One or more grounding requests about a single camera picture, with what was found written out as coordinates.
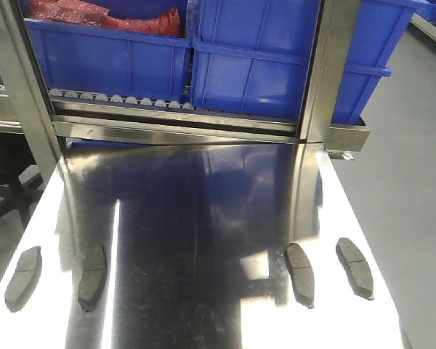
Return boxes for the far blue bins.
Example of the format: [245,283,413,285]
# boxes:
[416,0,436,23]

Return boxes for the grey roller conveyor track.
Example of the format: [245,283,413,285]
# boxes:
[0,81,195,111]

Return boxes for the black office chair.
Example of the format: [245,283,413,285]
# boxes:
[0,133,43,228]

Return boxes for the stainless steel rack frame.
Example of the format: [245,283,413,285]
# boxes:
[0,1,369,180]

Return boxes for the left blue plastic bin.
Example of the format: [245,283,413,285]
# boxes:
[19,1,192,102]

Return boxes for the blue plastic bin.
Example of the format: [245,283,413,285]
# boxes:
[187,1,424,124]
[19,1,192,102]

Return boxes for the red bubble wrap bag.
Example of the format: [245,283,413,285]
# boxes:
[23,0,185,38]

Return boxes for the grey brake pad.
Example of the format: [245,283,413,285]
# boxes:
[77,244,108,312]
[336,237,374,300]
[4,246,42,313]
[285,243,315,309]

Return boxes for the right blue plastic bin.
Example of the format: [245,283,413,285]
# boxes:
[187,1,424,124]

